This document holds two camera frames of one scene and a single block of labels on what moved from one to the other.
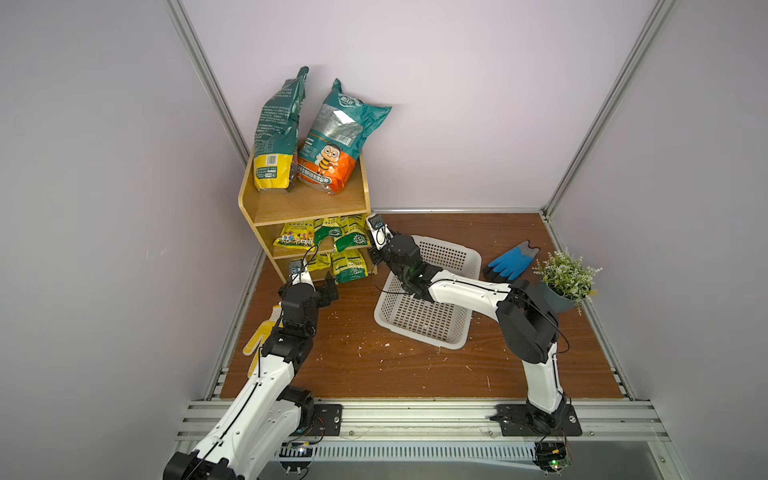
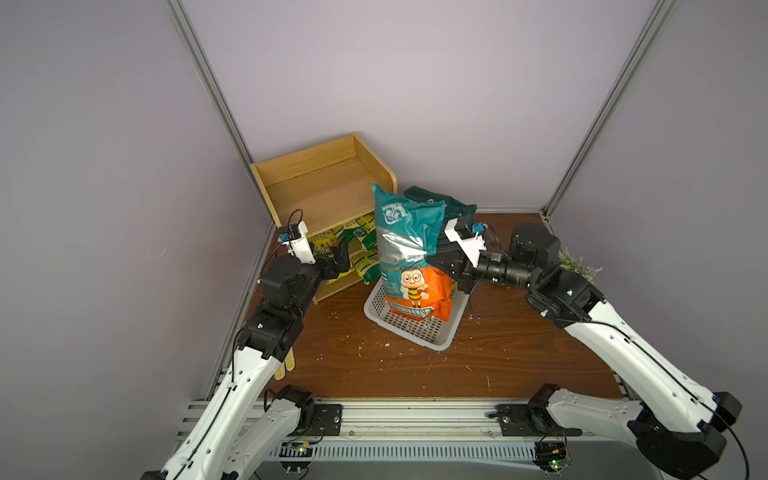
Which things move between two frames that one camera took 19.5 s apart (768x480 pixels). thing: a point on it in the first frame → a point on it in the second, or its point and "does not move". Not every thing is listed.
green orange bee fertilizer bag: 330,152 → 408,230
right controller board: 553,456 does not move
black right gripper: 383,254 → 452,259
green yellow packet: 326,227 → 334,233
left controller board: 295,456 does not move
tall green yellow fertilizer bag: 275,139 → 452,210
